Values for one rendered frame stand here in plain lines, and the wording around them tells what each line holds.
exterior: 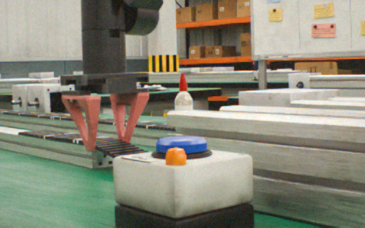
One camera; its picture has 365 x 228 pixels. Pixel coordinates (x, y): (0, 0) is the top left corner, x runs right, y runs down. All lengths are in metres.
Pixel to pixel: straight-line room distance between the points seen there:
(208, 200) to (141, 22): 0.43
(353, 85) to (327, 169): 1.88
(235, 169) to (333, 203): 0.08
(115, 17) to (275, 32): 3.37
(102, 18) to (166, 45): 8.00
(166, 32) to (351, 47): 5.26
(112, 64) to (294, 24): 3.30
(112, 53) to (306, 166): 0.36
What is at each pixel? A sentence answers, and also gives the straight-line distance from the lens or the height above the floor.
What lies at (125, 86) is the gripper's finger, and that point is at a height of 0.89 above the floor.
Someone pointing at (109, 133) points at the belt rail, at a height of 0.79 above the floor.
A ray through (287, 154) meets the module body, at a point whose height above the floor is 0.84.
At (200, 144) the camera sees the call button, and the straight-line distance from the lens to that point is 0.47.
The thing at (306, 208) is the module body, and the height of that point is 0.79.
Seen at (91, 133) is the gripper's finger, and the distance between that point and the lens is 0.78.
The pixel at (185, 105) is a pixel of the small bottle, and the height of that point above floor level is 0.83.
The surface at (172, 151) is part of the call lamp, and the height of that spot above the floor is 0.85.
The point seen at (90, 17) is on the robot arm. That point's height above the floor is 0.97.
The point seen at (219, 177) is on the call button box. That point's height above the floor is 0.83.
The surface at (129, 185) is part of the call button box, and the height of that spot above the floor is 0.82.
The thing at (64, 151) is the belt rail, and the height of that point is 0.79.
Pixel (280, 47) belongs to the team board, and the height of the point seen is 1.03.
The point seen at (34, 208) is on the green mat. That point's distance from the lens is 0.60.
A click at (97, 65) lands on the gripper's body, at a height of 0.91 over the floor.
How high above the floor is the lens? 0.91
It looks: 4 degrees down
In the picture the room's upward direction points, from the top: 2 degrees counter-clockwise
